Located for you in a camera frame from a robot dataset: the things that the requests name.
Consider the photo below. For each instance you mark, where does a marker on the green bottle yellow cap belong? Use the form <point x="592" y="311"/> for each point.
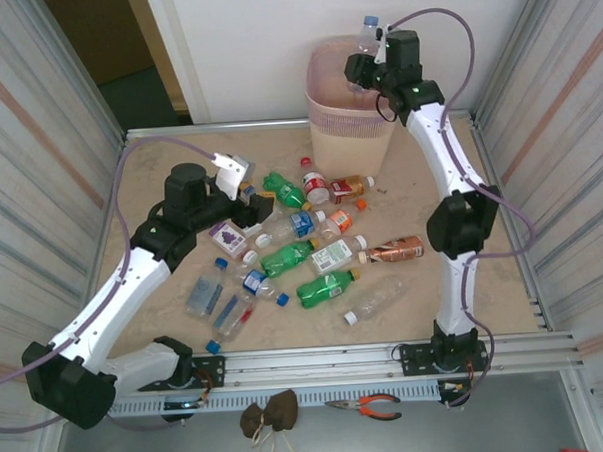
<point x="285" y="189"/>
<point x="285" y="259"/>
<point x="324" y="289"/>

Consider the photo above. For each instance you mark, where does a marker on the clear bottle light blue cap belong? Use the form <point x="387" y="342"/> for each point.
<point x="368" y="38"/>

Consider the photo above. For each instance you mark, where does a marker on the blue-label bottle white cap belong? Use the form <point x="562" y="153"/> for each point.
<point x="302" y="223"/>

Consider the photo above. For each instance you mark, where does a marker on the purple-label square bottle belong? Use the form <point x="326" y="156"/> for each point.
<point x="227" y="237"/>

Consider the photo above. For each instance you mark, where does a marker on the orange-label bottle orange cap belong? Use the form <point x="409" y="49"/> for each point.
<point x="339" y="220"/>

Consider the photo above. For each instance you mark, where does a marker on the white-green-label bottle white cap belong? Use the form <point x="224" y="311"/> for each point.
<point x="333" y="254"/>

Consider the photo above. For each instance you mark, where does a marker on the blue-red-label bottle blue cap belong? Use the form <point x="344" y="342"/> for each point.
<point x="232" y="314"/>

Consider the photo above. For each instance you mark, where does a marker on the copper brown bottle beige cap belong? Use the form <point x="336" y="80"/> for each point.
<point x="397" y="249"/>

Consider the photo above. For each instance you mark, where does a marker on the clear bottle white cap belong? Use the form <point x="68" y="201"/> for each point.
<point x="377" y="298"/>

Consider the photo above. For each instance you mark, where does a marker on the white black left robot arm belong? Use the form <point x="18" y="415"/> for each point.
<point x="105" y="304"/>

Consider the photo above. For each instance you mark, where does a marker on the pink beige plastic bin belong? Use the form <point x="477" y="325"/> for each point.
<point x="348" y="144"/>

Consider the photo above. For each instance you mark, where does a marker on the red label bottle white cap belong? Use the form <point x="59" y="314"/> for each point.
<point x="315" y="183"/>

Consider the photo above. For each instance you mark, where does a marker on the amber juice bottle red label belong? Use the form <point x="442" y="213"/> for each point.
<point x="342" y="186"/>

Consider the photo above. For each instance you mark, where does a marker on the brown wooden door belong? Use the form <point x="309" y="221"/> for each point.
<point x="98" y="34"/>

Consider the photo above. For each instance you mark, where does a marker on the large brown cloth bag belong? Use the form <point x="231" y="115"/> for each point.
<point x="284" y="409"/>

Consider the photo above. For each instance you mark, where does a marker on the small brown cloth bag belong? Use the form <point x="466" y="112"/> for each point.
<point x="252" y="421"/>

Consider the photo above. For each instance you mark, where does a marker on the black controller board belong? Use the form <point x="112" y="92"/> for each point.
<point x="451" y="389"/>
<point x="179" y="409"/>

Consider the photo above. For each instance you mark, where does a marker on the red object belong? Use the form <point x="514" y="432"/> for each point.
<point x="574" y="451"/>

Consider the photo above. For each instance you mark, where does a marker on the tan door frame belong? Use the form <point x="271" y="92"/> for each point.
<point x="157" y="47"/>

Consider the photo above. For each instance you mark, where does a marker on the long aluminium mounting rail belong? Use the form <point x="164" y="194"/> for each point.
<point x="312" y="363"/>

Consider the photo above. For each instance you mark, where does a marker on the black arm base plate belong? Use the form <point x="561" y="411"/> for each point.
<point x="213" y="370"/>
<point x="412" y="361"/>

